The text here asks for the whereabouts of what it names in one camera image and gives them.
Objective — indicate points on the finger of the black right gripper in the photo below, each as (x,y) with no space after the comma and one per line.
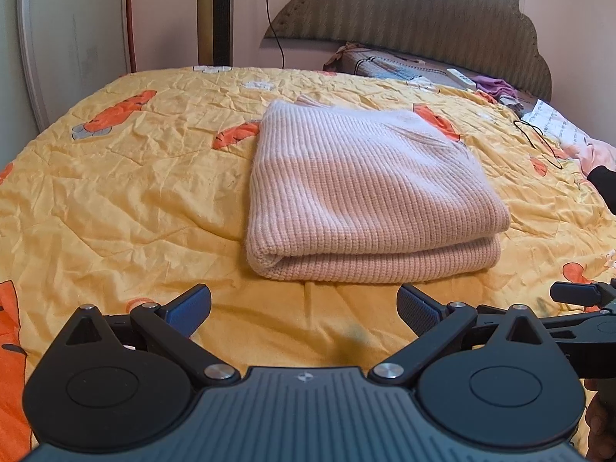
(598,294)

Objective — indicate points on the gold tower air conditioner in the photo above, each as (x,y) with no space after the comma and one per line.
(215,32)

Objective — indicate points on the white patterned bed sheet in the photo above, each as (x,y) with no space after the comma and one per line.
(575,143)

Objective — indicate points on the frosted glass sliding door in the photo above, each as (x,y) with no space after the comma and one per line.
(70,49)

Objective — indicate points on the yellow carrot print quilt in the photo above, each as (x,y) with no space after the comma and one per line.
(140,192)

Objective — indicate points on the pink knitted sweater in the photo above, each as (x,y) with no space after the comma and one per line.
(367,197)

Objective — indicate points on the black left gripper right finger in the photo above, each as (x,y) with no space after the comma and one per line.
(440,330)

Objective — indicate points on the white remote control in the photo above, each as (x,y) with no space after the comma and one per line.
(461,79)

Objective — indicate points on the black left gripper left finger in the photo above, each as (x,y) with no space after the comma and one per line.
(167,331)

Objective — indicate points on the purple crumpled cloth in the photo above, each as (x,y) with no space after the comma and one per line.
(500,90)

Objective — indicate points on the grey plaid pillow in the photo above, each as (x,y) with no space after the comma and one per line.
(360,60)

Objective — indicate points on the person's right hand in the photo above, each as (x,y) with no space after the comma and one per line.
(601,439)

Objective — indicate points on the olive cloud-shaped headboard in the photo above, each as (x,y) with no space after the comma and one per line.
(492,37)

